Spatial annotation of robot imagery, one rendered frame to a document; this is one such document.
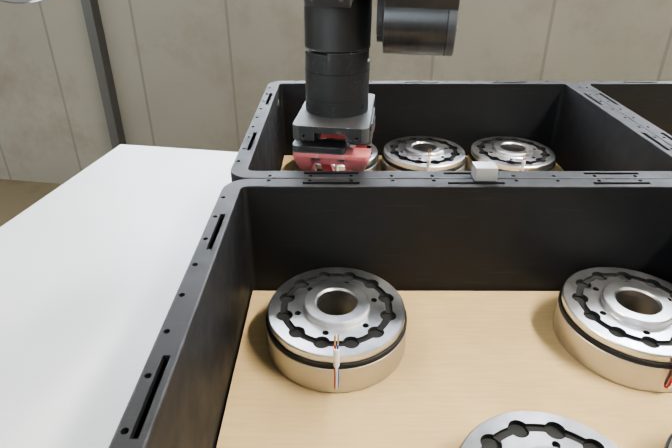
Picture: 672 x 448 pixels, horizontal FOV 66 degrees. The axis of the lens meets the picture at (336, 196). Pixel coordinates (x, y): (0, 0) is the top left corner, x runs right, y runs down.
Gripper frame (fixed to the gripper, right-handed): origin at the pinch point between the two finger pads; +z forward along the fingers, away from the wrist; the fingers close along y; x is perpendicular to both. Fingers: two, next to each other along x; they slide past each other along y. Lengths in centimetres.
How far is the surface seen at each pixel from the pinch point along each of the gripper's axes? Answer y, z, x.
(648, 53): 151, 16, -93
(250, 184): -10.1, -5.9, 5.6
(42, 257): 9.2, 17.6, 42.2
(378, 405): -21.6, 3.9, -5.4
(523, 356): -16.0, 3.8, -15.8
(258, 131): 1.6, -5.8, 8.0
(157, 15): 160, 10, 90
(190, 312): -25.4, -6.0, 4.7
